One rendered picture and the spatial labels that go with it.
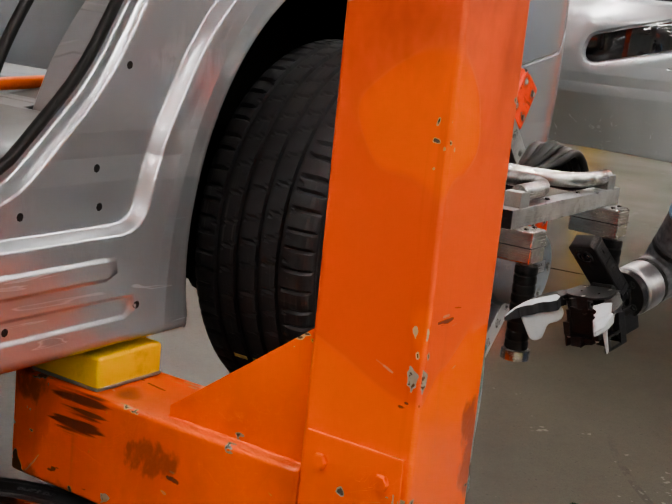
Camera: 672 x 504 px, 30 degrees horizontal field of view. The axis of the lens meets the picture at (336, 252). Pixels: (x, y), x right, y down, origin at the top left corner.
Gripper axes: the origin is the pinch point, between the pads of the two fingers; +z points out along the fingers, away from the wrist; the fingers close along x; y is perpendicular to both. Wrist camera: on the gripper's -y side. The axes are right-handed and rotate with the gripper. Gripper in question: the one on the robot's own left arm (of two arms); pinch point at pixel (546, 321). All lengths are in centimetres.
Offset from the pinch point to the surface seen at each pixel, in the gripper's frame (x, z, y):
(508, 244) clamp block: 13.9, -10.6, -6.6
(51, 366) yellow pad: 56, 44, 1
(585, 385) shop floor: 140, -202, 113
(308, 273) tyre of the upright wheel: 38.8, 7.6, -4.5
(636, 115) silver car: 139, -243, 26
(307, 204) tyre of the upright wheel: 39.1, 5.6, -15.0
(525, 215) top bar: 13.2, -14.4, -10.1
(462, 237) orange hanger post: -6.7, 23.3, -19.3
